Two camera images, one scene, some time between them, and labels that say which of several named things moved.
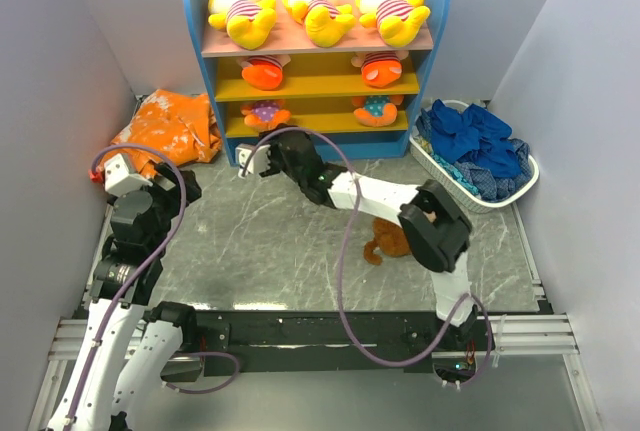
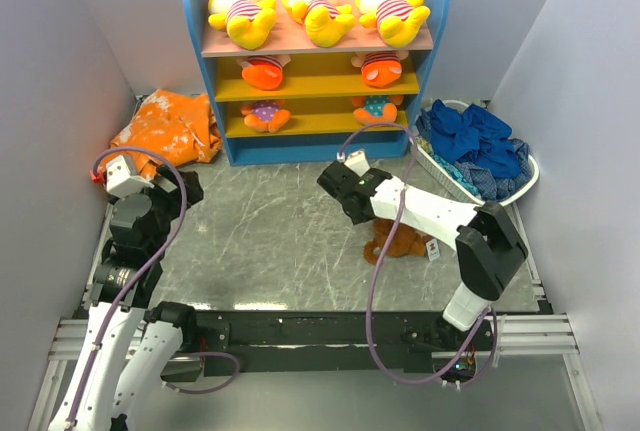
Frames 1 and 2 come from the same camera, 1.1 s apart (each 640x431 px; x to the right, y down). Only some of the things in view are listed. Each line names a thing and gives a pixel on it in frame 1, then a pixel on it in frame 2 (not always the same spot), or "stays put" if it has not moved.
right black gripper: [273, 150] to [355, 222]
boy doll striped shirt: [379, 69] stays put
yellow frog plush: [238, 3] stays put
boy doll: [263, 72] stays put
